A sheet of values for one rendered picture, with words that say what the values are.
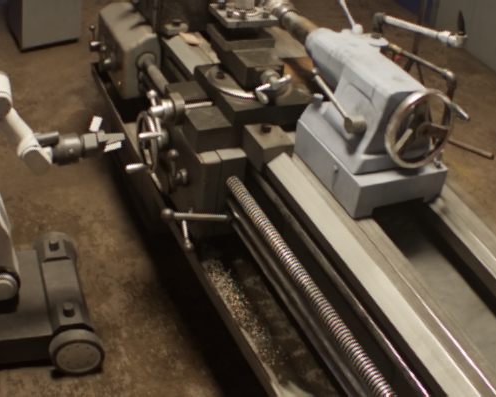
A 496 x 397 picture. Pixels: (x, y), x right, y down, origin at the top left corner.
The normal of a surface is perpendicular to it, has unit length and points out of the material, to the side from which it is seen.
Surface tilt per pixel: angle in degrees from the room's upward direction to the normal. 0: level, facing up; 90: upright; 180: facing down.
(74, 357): 90
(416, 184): 90
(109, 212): 0
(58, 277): 0
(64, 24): 90
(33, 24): 90
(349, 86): 76
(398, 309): 36
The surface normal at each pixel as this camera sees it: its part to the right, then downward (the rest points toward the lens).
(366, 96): -0.87, -0.01
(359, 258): -0.44, -0.57
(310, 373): 0.11, -0.81
